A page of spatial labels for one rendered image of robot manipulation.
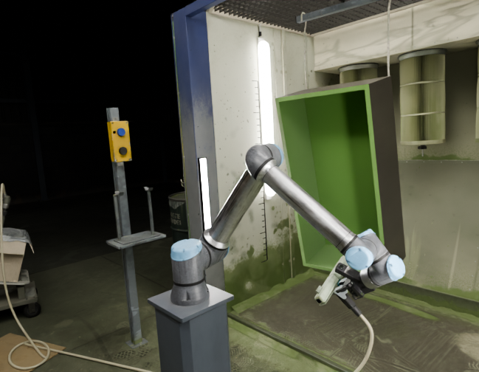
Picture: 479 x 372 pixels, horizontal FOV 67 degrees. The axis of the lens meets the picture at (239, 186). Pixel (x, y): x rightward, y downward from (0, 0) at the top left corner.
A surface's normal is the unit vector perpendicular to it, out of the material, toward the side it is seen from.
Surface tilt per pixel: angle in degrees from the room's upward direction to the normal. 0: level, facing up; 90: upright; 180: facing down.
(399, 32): 90
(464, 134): 90
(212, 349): 90
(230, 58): 90
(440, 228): 57
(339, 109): 102
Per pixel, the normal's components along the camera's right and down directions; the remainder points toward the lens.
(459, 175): -0.65, -0.43
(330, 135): -0.63, 0.34
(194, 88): 0.68, 0.06
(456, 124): -0.73, 0.14
